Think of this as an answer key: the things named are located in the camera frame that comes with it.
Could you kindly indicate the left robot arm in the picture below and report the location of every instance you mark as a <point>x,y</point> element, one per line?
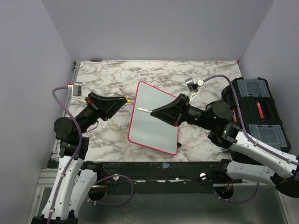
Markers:
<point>67,151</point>

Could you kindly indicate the black plastic toolbox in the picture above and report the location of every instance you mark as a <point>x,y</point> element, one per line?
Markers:
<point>259,113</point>

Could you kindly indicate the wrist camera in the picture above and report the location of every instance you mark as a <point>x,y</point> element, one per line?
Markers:
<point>193,87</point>
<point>77,89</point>

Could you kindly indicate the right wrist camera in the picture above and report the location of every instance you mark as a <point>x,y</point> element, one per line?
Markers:
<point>193,87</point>

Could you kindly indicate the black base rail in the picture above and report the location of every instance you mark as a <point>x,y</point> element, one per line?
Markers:
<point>128,178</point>

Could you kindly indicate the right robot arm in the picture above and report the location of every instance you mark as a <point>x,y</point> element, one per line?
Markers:
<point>276,168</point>

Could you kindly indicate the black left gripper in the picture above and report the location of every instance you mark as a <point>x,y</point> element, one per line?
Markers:
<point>105,106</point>

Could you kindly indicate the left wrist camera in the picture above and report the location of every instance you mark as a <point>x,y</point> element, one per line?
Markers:
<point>77,89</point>

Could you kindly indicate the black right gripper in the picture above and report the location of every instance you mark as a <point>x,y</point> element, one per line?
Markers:
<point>174,112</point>

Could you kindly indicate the small black wall clip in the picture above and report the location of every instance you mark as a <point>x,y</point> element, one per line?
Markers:
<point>95,60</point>

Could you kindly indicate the pink framed whiteboard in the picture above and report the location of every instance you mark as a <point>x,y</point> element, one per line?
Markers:
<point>147,131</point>

